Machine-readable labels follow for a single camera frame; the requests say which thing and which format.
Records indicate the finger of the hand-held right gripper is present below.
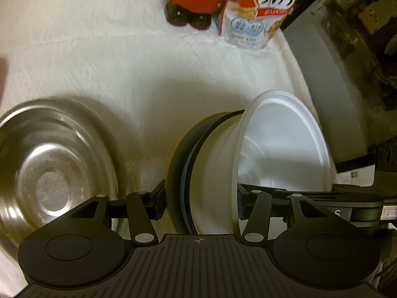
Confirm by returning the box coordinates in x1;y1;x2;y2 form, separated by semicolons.
238;183;335;200

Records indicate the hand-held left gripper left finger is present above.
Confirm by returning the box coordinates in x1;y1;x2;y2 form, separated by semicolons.
70;180;166;246

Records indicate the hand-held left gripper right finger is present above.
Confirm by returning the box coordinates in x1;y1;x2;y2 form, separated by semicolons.
237;189;314;244

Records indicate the olive green bowl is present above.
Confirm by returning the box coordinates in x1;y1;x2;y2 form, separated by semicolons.
167;112;232;234

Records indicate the black rimmed white bowl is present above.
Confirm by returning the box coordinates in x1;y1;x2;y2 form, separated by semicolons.
178;110;246;234

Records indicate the large white plastic bowl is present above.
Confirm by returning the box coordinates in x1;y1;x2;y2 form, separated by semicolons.
189;90;332;235

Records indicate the white paper sheet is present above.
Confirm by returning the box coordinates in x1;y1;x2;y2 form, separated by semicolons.
336;167;376;188

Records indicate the stainless steel bowl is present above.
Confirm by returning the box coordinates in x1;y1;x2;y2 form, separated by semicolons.
0;99;128;266

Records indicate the white fluffy mat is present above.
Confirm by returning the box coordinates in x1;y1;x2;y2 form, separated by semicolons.
0;0;366;269

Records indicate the red cereal packet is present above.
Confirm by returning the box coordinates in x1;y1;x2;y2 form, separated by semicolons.
217;0;306;52

